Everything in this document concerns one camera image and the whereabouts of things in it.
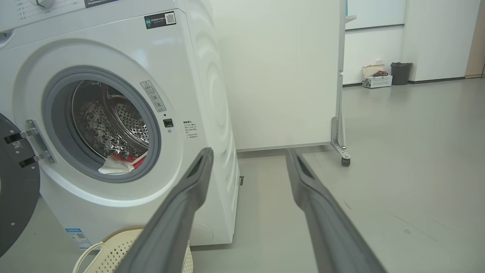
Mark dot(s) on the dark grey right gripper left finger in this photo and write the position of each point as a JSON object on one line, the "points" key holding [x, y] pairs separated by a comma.
{"points": [[166, 235]]}

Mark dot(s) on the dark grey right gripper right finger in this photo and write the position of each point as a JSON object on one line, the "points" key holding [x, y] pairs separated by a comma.
{"points": [[333, 242]]}

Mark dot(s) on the red and white garment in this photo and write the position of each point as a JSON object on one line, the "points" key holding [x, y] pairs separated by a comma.
{"points": [[113, 167]]}

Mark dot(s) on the dark round washing machine door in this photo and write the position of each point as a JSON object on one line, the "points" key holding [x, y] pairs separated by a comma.
{"points": [[19, 189]]}

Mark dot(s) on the cream perforated laundry basket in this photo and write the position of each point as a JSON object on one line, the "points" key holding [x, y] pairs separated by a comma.
{"points": [[113, 250]]}

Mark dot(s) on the white washing machine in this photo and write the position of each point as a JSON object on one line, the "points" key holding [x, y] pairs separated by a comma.
{"points": [[182, 76]]}

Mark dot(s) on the small white storage basket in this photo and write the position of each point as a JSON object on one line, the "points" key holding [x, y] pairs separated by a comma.
{"points": [[370, 70]]}

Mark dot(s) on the tan wooden door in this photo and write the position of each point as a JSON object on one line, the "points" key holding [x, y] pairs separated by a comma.
{"points": [[476, 38]]}

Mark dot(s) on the blue white energy label sticker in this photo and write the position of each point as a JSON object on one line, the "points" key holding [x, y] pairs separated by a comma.
{"points": [[77, 237]]}

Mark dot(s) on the white warning sticker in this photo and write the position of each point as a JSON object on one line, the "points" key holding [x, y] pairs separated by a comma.
{"points": [[152, 95]]}

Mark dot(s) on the white perforated storage crate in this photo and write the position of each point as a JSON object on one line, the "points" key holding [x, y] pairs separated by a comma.
{"points": [[377, 81]]}

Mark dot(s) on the white wheeled partition board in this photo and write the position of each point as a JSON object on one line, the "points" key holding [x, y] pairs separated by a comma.
{"points": [[280, 76]]}

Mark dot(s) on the dark grey trash bin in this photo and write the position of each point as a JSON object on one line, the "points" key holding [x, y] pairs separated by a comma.
{"points": [[401, 74]]}

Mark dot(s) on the black QR code sticker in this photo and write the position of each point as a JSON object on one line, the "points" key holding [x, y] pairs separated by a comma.
{"points": [[159, 20]]}

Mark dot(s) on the white control dial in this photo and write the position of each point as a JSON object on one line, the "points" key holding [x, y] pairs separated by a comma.
{"points": [[41, 3]]}

